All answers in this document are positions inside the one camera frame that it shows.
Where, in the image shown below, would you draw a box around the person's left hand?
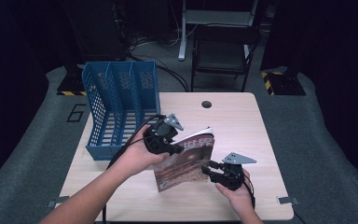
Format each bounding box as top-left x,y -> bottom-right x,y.
117,123 -> 172,179

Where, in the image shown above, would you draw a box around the black striped stand base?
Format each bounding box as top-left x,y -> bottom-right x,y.
56,60 -> 89,97
260,68 -> 308,97

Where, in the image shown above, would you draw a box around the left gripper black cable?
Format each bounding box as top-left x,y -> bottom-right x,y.
102,114 -> 166,224

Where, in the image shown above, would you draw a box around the person's right hand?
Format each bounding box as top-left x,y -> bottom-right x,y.
214,168 -> 256,217

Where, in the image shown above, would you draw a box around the blue plastic file rack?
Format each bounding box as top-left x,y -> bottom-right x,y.
81,60 -> 162,161

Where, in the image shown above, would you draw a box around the dark cabinet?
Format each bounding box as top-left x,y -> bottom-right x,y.
62,0 -> 129,63

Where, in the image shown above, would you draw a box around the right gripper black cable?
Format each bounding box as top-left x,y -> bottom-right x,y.
241,173 -> 257,210

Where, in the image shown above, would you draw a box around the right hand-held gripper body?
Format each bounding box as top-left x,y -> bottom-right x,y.
210,151 -> 258,192

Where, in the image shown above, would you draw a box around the red magazine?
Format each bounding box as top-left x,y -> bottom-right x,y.
152,126 -> 215,193

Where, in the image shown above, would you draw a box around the black folding chair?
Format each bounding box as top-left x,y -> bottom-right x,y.
190,24 -> 262,93

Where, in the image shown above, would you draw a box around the black floor cables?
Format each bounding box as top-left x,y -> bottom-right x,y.
126,31 -> 190,93

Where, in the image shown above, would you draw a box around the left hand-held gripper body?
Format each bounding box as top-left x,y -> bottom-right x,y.
142,113 -> 185,156

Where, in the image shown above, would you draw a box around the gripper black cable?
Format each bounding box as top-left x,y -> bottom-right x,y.
102,114 -> 166,224
241,173 -> 257,210

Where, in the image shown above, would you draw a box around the grey metal table bracket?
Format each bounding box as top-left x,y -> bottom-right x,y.
45,195 -> 71,209
276,195 -> 300,206

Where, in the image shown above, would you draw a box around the white metal desk frame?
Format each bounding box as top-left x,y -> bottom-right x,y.
177,0 -> 259,62

